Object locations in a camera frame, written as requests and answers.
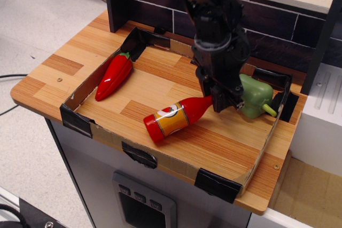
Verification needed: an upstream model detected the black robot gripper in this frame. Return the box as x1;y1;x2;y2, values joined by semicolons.
192;35;250;113

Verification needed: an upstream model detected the red hot sauce bottle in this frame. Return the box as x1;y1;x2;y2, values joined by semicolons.
143;96;212;142

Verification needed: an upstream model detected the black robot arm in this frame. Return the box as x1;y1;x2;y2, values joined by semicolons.
183;0;251;113

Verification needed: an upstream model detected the cardboard fence with black tape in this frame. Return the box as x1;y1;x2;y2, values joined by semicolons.
60;28;295;211

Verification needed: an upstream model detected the green toy bell pepper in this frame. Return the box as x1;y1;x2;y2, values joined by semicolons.
239;74;277;119

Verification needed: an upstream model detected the red toy chili pepper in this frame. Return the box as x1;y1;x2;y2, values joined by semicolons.
95;52;133;101

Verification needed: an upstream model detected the grey oven control panel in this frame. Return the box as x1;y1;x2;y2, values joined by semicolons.
112;172;177;228

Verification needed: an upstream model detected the black cable on floor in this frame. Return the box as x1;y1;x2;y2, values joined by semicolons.
0;74;28;116

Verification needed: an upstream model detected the black metal bracket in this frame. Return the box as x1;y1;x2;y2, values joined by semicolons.
19;198;66;228

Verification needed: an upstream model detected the black braided cable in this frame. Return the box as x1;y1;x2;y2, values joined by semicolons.
0;203;30;228

